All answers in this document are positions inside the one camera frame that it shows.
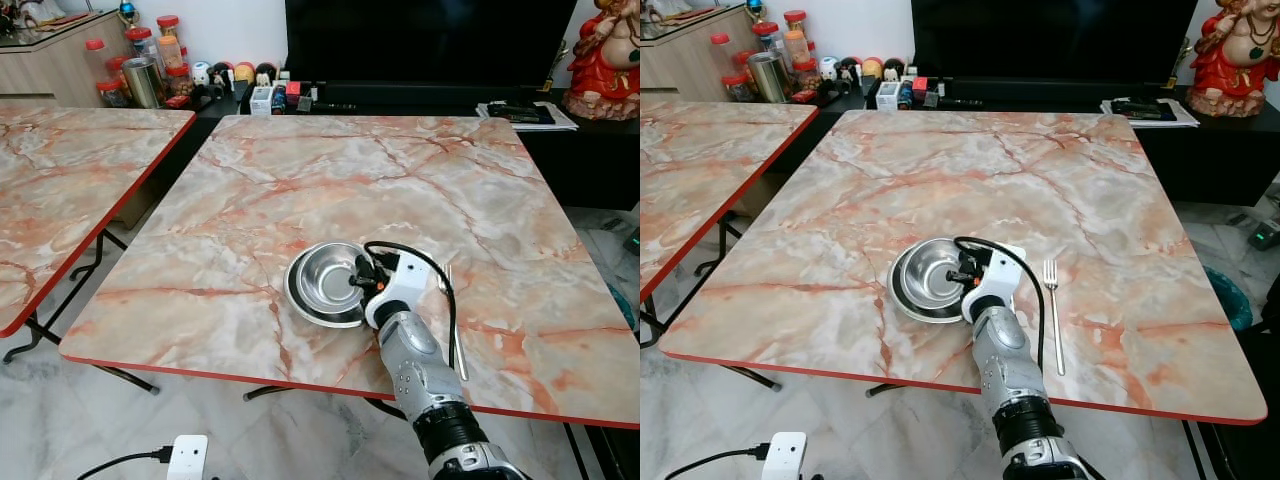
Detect steel bowl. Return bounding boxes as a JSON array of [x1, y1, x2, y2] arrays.
[[296, 245, 373, 311], [897, 240, 973, 306]]

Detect steel fork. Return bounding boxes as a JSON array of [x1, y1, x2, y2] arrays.
[[1043, 259, 1067, 377], [444, 264, 470, 382]]

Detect stack of white papers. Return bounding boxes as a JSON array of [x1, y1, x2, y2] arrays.
[[477, 100, 580, 132], [1100, 96, 1201, 128]]

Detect black television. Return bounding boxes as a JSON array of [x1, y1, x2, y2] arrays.
[[910, 0, 1199, 83], [285, 0, 579, 87]]

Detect teal plastic bin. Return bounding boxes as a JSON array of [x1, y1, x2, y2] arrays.
[[603, 280, 639, 331], [1203, 265, 1254, 331]]

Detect steel canister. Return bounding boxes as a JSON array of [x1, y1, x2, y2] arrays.
[[123, 57, 165, 109], [747, 52, 791, 104]]

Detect red lid jar orange contents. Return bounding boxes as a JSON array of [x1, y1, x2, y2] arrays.
[[783, 10, 811, 61], [155, 15, 184, 66]]

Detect red seated statue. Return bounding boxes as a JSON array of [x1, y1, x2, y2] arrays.
[[562, 0, 641, 122], [1187, 0, 1280, 119]]

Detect light wooden cabinet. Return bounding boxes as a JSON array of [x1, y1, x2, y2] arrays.
[[0, 10, 119, 108], [640, 5, 761, 101]]

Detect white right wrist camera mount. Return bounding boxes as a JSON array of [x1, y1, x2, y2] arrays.
[[363, 252, 432, 330], [960, 246, 1027, 323]]

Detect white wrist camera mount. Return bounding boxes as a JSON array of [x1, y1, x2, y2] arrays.
[[363, 252, 432, 330], [960, 246, 1027, 323], [166, 434, 209, 480], [761, 431, 808, 480]]

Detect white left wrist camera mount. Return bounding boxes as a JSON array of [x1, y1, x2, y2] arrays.
[[761, 431, 808, 480], [166, 434, 209, 480]]

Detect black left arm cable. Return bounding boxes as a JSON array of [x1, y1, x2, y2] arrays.
[[75, 446, 173, 480], [664, 442, 769, 480]]

